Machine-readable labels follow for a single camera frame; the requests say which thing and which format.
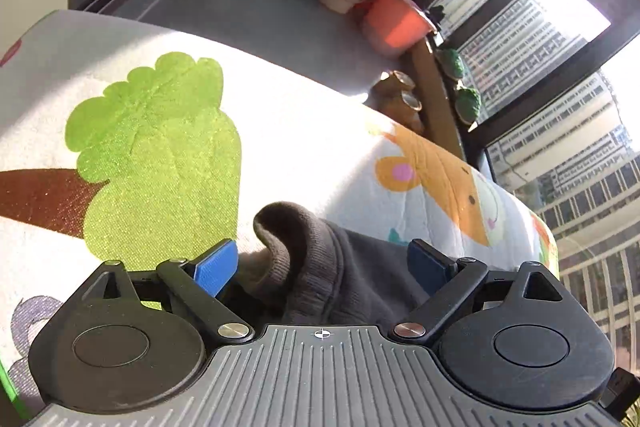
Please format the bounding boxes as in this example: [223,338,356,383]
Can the dark grey fleece pants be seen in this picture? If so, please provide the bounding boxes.
[221,202,434,331]

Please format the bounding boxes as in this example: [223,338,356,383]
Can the cartoon animal play mat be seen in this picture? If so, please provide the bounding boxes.
[1,11,559,417]

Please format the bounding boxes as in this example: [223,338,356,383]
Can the far green knitted shoe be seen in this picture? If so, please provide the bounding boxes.
[435,49,465,81]

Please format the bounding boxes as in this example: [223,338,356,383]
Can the orange plastic bucket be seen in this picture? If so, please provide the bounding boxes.
[361,0,437,58]

